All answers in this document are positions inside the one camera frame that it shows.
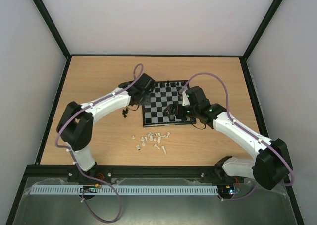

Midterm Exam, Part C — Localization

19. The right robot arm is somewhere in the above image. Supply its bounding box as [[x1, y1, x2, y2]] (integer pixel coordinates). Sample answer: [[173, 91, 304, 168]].
[[164, 86, 293, 190]]

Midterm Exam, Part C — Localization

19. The black aluminium frame rail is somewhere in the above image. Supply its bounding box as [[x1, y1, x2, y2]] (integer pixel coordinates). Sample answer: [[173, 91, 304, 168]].
[[24, 164, 288, 180]]

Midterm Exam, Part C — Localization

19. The light blue cable duct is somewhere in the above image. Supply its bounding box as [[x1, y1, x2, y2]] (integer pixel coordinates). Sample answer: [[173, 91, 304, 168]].
[[30, 185, 218, 196]]

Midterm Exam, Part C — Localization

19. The black grey chessboard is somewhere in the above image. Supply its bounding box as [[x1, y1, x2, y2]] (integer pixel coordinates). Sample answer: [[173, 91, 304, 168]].
[[142, 80, 196, 127]]

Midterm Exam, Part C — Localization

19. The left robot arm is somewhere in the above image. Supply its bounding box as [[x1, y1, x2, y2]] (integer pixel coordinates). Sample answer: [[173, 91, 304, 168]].
[[55, 73, 156, 180]]

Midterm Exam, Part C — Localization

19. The clear plastic sheet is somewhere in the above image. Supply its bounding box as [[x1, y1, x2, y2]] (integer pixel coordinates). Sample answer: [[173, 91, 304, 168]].
[[242, 179, 290, 201]]

